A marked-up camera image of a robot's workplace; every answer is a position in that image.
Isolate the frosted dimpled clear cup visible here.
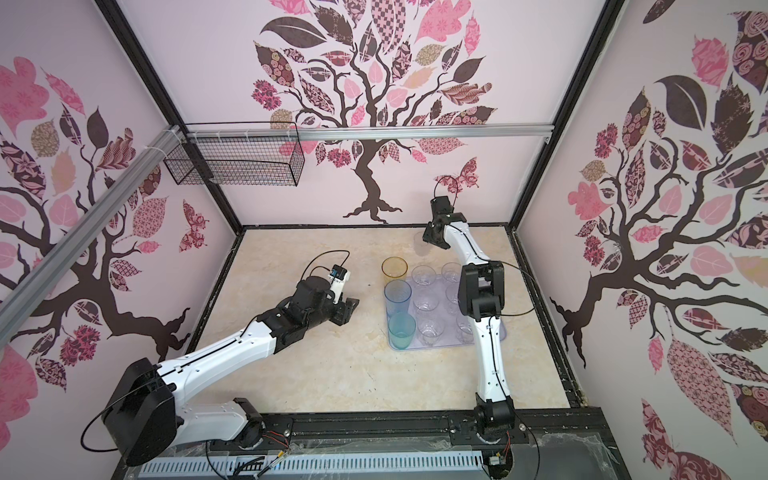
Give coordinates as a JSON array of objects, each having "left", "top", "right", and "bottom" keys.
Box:
[{"left": 413, "top": 231, "right": 433, "bottom": 257}]

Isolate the clear faceted glass tumbler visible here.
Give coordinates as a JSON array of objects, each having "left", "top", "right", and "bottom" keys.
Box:
[{"left": 441, "top": 262, "right": 462, "bottom": 285}]

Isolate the clear glass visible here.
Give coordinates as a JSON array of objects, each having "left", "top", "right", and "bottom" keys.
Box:
[
  {"left": 411, "top": 264, "right": 437, "bottom": 289},
  {"left": 417, "top": 317, "right": 445, "bottom": 347},
  {"left": 412, "top": 289, "right": 440, "bottom": 314}
]

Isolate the amber plastic cup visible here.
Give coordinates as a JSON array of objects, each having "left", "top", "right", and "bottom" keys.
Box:
[{"left": 381, "top": 256, "right": 409, "bottom": 282}]

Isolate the blue ribbed plastic cup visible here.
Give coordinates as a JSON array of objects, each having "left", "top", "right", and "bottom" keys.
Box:
[{"left": 384, "top": 279, "right": 412, "bottom": 317}]

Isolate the teal dimpled plastic cup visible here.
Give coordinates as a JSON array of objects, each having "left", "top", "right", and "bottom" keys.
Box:
[{"left": 387, "top": 312, "right": 416, "bottom": 350}]

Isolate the clear cup back row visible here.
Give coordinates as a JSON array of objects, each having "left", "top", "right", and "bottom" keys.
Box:
[{"left": 455, "top": 315, "right": 474, "bottom": 344}]

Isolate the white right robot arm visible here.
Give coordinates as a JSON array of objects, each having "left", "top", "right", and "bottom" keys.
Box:
[{"left": 422, "top": 196, "right": 516, "bottom": 435}]

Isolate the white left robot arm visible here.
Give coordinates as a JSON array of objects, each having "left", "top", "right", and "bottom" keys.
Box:
[{"left": 100, "top": 265, "right": 359, "bottom": 467}]

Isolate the lilac plastic tray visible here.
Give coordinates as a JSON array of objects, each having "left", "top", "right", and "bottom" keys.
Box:
[{"left": 386, "top": 272, "right": 508, "bottom": 352}]

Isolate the aluminium rail back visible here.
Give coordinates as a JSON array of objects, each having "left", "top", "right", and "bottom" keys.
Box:
[{"left": 186, "top": 123, "right": 554, "bottom": 141}]

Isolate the aluminium rail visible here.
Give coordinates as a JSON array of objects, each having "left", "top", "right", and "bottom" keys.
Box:
[
  {"left": 186, "top": 123, "right": 554, "bottom": 141},
  {"left": 1, "top": 125, "right": 183, "bottom": 345}
]

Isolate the black wire mesh basket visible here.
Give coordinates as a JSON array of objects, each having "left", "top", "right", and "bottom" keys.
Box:
[{"left": 164, "top": 120, "right": 305, "bottom": 187}]

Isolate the white perforated cable duct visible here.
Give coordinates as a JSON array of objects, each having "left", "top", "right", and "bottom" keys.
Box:
[{"left": 128, "top": 451, "right": 488, "bottom": 479}]

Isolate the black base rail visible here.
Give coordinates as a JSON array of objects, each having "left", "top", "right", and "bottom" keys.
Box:
[{"left": 210, "top": 407, "right": 612, "bottom": 450}]

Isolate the black corner frame post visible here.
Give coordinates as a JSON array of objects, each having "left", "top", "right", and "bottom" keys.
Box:
[{"left": 506, "top": 0, "right": 625, "bottom": 232}]

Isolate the aluminium rail left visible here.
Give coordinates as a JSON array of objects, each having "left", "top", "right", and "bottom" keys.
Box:
[{"left": 1, "top": 125, "right": 183, "bottom": 345}]

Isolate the black left corner post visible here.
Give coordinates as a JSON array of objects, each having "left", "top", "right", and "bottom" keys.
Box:
[{"left": 94, "top": 0, "right": 245, "bottom": 236}]

